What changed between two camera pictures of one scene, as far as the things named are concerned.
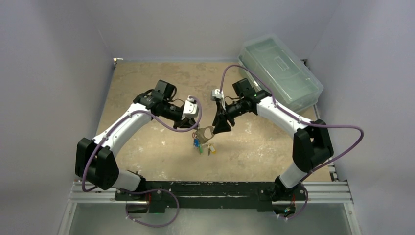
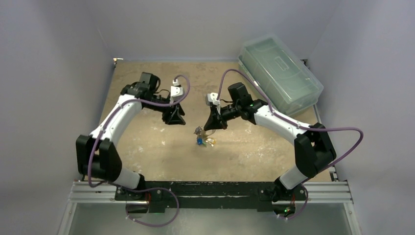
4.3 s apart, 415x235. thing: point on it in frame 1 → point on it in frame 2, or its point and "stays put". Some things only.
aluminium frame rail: x=330 y=192 stays put
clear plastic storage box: x=293 y=84 stays put
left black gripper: x=187 y=122 → x=173 y=115
